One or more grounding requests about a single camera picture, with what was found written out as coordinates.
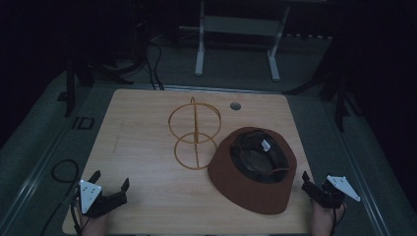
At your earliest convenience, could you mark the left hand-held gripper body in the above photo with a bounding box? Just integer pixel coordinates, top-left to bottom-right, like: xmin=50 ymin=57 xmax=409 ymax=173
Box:
xmin=76 ymin=179 xmax=129 ymax=218

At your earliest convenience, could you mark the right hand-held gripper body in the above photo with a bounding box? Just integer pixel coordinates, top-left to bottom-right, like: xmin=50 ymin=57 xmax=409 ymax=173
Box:
xmin=301 ymin=174 xmax=362 ymax=210

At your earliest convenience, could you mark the person's right hand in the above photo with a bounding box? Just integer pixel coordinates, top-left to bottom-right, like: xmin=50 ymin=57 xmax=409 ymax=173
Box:
xmin=311 ymin=200 xmax=346 ymax=236

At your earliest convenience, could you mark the person's left hand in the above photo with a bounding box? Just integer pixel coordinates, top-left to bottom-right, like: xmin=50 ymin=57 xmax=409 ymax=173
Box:
xmin=78 ymin=209 xmax=110 ymax=236

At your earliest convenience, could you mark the brown brimmed hat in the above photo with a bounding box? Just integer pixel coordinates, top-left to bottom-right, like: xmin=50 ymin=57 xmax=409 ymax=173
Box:
xmin=207 ymin=126 xmax=298 ymax=216

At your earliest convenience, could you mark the black metal stand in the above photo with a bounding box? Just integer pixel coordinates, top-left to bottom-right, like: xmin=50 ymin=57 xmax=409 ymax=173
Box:
xmin=284 ymin=48 xmax=365 ymax=133
xmin=57 ymin=55 xmax=136 ymax=118

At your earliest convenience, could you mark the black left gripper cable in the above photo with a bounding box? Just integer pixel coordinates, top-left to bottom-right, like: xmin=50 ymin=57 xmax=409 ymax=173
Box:
xmin=70 ymin=192 xmax=84 ymax=236

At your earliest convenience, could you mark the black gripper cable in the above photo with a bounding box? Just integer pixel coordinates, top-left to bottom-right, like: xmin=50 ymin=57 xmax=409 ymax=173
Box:
xmin=331 ymin=206 xmax=345 ymax=236
xmin=70 ymin=192 xmax=84 ymax=236

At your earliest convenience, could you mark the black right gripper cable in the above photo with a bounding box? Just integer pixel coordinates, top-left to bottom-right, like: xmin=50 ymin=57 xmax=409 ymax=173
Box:
xmin=331 ymin=206 xmax=345 ymax=236

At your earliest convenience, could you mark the black looped floor cable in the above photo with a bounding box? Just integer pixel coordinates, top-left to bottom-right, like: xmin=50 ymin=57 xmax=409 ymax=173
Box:
xmin=38 ymin=158 xmax=81 ymax=236

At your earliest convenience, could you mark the black rectangular floor bracket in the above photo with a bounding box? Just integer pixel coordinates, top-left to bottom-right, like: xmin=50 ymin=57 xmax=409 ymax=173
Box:
xmin=71 ymin=116 xmax=96 ymax=131

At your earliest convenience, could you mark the gold wire hat stand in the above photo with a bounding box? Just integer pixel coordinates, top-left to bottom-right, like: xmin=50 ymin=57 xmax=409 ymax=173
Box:
xmin=167 ymin=95 xmax=223 ymax=171

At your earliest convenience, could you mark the black floor cables bundle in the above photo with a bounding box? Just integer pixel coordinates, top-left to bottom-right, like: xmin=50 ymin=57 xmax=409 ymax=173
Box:
xmin=144 ymin=38 xmax=165 ymax=91

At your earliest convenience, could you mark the white metal desk frame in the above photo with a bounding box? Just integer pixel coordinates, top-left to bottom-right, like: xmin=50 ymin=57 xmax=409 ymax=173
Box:
xmin=194 ymin=0 xmax=292 ymax=83

